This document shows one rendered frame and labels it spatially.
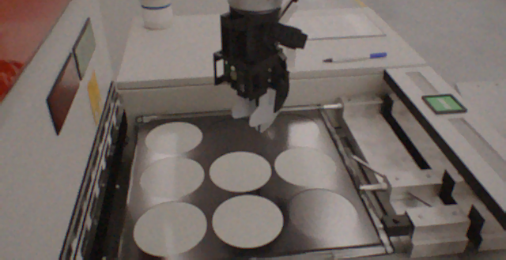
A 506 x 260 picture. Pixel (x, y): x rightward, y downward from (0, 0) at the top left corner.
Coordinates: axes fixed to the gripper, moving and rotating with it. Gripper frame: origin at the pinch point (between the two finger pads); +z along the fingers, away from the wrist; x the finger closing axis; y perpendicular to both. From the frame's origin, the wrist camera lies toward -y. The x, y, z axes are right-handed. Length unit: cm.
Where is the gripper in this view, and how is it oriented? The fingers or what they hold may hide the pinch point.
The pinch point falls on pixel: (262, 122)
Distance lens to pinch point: 72.0
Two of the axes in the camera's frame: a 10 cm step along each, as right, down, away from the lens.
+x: 7.6, 3.6, -5.4
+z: 0.0, 8.3, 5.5
